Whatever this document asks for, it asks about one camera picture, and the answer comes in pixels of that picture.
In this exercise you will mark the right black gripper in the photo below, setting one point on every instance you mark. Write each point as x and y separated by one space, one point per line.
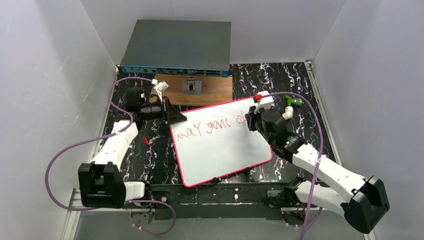
251 116

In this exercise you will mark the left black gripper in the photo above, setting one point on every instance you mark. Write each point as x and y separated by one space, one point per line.
166 110

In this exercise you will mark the pink framed whiteboard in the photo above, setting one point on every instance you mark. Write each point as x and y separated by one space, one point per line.
215 142

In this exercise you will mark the white pipe elbow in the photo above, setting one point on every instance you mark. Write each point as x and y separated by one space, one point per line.
288 113

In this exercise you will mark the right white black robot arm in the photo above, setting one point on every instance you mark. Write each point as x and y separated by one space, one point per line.
361 201

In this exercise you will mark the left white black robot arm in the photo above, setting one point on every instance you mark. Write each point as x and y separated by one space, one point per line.
100 181

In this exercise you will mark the brown wooden board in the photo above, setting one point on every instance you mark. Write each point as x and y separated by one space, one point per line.
214 90

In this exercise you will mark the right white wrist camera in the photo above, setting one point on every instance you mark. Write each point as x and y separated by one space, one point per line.
263 101

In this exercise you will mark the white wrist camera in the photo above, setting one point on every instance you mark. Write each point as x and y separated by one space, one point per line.
159 88
263 101

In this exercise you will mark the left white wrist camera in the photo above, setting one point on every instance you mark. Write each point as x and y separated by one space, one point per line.
159 88

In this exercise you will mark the small grey metal bracket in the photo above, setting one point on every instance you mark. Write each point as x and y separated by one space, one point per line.
192 86

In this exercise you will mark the grey blue network switch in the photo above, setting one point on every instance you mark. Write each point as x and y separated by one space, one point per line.
179 47

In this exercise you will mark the aluminium frame rail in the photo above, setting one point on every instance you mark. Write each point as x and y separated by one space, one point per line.
313 80

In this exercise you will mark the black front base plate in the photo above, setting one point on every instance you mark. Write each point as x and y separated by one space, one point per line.
226 201

